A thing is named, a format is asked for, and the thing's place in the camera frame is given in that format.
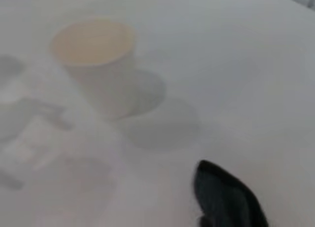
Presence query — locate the white paper cup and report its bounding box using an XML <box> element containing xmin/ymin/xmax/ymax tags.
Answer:
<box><xmin>50</xmin><ymin>19</ymin><xmax>138</xmax><ymax>121</ymax></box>

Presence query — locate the dark blue rag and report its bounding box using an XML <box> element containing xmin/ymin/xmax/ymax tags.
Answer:
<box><xmin>191</xmin><ymin>160</ymin><xmax>269</xmax><ymax>227</ymax></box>

